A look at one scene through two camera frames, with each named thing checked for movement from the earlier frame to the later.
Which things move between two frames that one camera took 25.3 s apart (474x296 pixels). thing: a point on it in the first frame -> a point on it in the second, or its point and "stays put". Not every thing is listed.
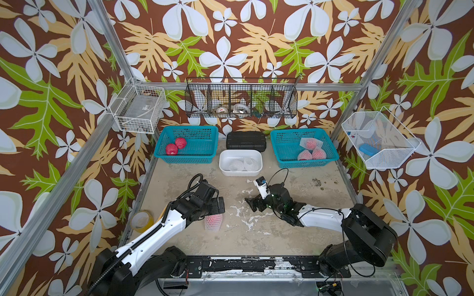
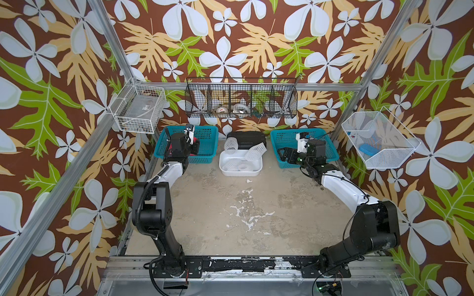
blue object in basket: [368, 149] stays put
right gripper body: [268, 203] -> [302, 160]
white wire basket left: [138, 108] stays put
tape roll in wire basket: [222, 110] stays put
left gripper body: [212, 207] -> [191, 150]
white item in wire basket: [237, 107] stays put
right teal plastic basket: [286, 147] stays put
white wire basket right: [381, 140] stays put
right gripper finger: [253, 203] -> [288, 155]
